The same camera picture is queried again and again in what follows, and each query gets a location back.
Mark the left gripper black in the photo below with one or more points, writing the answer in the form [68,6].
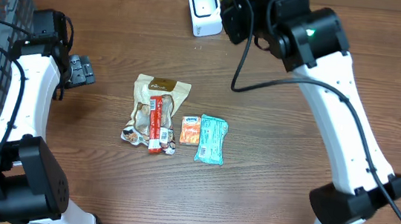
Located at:
[81,72]

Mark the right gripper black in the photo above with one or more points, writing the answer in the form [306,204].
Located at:
[231,28]

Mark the red candy stick packet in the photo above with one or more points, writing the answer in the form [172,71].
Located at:
[156,105]

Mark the beige snack bag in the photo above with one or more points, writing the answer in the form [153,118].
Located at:
[173,92]

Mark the teal tissue packet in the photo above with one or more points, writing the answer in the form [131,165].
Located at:
[211,140]

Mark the orange snack packet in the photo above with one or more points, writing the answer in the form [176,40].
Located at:
[190,130]

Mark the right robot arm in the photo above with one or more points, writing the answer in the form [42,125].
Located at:
[315,52]

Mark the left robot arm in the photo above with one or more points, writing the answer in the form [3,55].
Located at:
[33,186]

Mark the white barcode scanner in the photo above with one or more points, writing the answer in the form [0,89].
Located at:
[206,17]

